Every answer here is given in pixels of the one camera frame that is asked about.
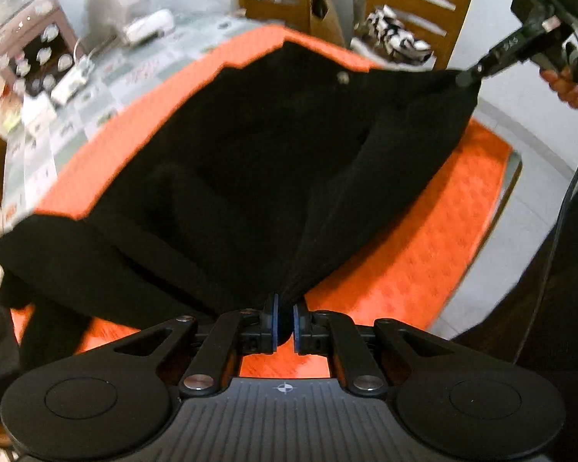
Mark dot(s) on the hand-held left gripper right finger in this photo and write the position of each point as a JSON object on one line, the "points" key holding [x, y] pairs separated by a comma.
{"points": [[296, 327]]}

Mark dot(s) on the white plastic-wrapped appliance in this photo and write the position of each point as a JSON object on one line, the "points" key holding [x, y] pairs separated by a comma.
{"points": [[125, 5]]}

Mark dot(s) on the white tissue box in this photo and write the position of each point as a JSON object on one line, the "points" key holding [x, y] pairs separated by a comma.
{"points": [[38, 110]]}

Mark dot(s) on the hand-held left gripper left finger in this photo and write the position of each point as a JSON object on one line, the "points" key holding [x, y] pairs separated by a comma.
{"points": [[271, 322]]}

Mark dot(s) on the black pants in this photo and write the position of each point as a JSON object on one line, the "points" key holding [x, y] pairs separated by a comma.
{"points": [[269, 178]]}

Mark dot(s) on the person's right hand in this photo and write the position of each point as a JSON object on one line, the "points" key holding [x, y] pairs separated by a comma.
{"points": [[566, 90]]}

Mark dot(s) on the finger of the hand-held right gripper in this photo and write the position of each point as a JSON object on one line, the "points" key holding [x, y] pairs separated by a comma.
{"points": [[479, 71]]}

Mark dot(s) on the checkered tablecloth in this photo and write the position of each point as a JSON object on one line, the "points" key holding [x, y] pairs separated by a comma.
{"points": [[125, 82]]}

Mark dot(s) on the person's dark clothing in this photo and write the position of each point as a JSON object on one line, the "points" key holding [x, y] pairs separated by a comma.
{"points": [[573, 274]]}

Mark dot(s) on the white power strip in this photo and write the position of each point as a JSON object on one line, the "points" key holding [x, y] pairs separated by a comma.
{"points": [[72, 82]]}

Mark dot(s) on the orange patterned mat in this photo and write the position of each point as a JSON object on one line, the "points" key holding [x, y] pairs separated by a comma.
{"points": [[414, 250]]}

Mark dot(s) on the brown water dispenser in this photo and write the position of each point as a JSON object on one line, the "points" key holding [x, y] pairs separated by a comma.
{"points": [[24, 43]]}

